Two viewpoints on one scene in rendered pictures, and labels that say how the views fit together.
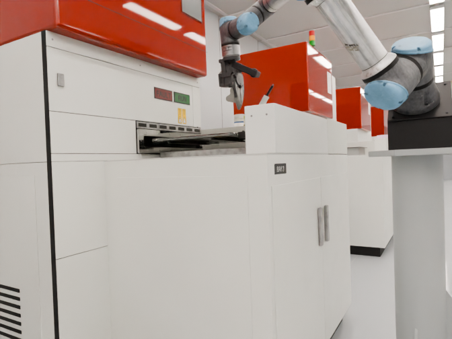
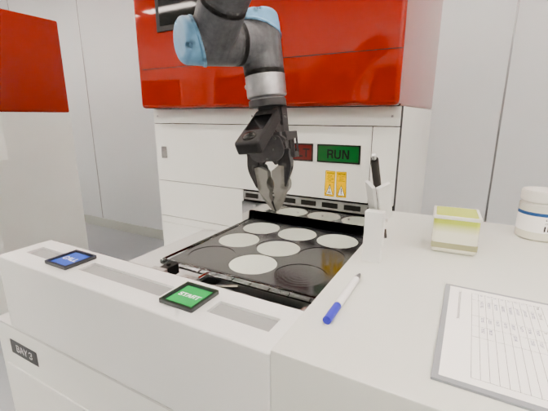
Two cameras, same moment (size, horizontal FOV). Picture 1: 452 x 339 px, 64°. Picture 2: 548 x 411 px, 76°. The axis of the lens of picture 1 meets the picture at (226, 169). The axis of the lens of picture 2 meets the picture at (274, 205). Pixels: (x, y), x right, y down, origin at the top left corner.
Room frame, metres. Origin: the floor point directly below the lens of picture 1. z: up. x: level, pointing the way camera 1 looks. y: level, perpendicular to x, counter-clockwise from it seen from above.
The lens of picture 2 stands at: (1.49, -0.73, 1.20)
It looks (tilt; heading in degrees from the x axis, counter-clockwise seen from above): 14 degrees down; 88
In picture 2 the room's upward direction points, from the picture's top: straight up
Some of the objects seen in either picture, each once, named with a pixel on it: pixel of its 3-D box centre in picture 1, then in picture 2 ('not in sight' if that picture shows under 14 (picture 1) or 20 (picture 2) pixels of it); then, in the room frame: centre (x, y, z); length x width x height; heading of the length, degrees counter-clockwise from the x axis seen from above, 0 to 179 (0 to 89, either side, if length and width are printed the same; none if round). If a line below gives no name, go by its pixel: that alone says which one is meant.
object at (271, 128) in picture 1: (292, 134); (130, 320); (1.28, -0.24, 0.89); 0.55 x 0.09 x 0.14; 149
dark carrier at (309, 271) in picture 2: (215, 138); (277, 248); (1.52, 0.04, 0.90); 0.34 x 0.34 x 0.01; 59
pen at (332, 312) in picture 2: not in sight; (345, 294); (1.59, -0.32, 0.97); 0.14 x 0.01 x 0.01; 60
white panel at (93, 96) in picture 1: (141, 109); (256, 175); (1.47, 0.33, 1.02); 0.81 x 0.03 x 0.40; 149
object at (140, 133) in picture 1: (173, 142); (307, 224); (1.61, 0.23, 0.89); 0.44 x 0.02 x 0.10; 149
